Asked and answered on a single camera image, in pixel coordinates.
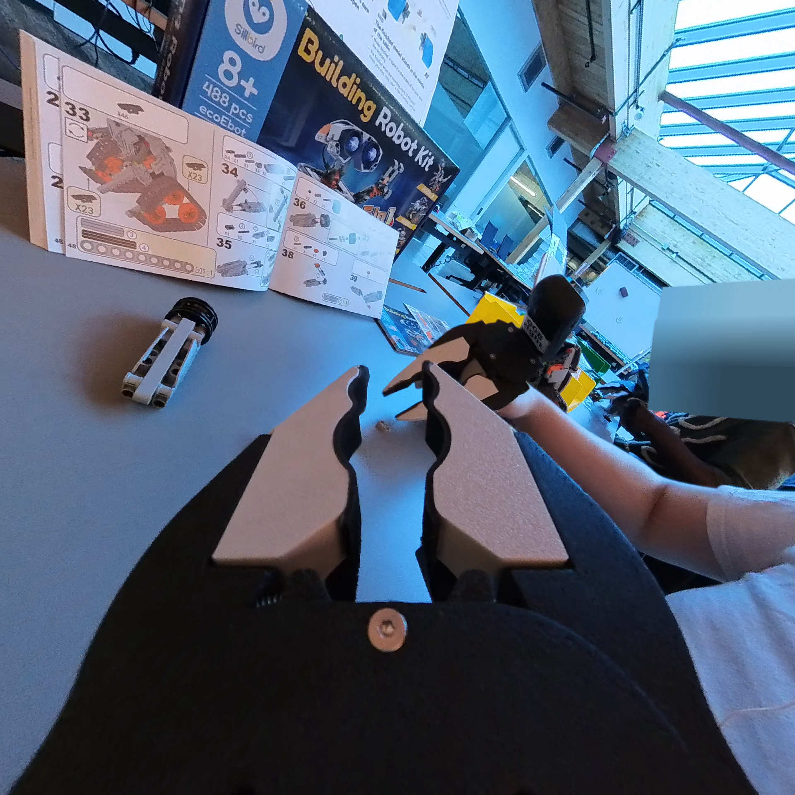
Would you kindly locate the white shirt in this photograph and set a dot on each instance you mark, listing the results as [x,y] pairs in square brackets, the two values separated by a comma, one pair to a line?
[745,621]

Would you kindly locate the green plastic bin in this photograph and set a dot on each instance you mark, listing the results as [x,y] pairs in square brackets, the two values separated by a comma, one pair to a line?
[599,357]

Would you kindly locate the building instruction booklet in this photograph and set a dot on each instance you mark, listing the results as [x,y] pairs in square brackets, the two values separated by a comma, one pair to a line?
[155,186]

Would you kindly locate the white printed sheet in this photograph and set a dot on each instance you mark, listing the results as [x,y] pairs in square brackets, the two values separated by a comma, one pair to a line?
[397,37]

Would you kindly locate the grey building assembly black wheel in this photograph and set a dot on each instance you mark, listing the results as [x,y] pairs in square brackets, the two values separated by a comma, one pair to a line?
[164,360]

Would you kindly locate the blue robot kit box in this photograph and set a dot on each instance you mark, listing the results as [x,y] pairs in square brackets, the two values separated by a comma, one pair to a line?
[292,93]

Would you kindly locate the person's right forearm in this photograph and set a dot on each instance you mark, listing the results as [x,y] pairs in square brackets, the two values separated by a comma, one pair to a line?
[590,459]

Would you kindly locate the colourful leaflet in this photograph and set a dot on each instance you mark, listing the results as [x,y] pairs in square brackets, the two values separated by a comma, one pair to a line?
[413,329]

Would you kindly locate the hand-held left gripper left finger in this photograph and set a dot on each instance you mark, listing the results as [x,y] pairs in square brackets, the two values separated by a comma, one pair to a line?
[285,484]

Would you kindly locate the dark background table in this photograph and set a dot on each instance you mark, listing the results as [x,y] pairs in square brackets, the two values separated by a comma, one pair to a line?
[472,254]

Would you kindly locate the yellow plastic bin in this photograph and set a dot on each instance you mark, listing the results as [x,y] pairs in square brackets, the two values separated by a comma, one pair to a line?
[490,310]

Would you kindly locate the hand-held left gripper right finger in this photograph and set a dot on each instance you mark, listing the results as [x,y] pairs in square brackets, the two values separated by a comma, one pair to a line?
[490,490]

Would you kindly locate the grey desk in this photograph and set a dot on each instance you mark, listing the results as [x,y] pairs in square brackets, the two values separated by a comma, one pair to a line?
[93,466]

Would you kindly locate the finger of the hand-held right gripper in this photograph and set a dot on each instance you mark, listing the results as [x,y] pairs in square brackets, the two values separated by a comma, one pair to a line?
[407,376]
[413,412]

